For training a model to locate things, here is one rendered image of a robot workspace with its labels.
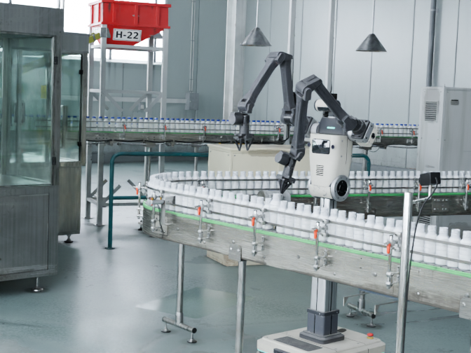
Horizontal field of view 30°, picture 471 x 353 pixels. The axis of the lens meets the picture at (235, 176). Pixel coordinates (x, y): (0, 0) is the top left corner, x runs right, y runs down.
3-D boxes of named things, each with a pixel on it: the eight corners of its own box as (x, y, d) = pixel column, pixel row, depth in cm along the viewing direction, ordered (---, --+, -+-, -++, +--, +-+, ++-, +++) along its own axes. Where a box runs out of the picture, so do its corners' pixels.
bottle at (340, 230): (340, 245, 427) (342, 211, 426) (331, 244, 432) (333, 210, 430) (349, 244, 431) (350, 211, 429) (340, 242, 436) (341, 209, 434)
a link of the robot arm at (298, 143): (313, 87, 469) (303, 80, 477) (304, 89, 466) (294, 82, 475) (306, 160, 489) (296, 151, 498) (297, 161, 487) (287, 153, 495)
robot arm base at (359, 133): (359, 120, 509) (351, 138, 506) (351, 113, 504) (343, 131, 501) (371, 121, 502) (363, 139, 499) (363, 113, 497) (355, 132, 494)
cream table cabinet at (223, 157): (295, 251, 972) (300, 144, 961) (322, 262, 915) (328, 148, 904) (202, 255, 928) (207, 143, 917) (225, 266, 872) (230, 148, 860)
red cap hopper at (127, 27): (95, 225, 1097) (101, -2, 1071) (82, 217, 1163) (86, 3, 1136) (165, 224, 1134) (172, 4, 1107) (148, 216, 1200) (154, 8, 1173)
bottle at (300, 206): (298, 234, 458) (299, 202, 456) (307, 235, 454) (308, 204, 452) (291, 234, 453) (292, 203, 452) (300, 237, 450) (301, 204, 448)
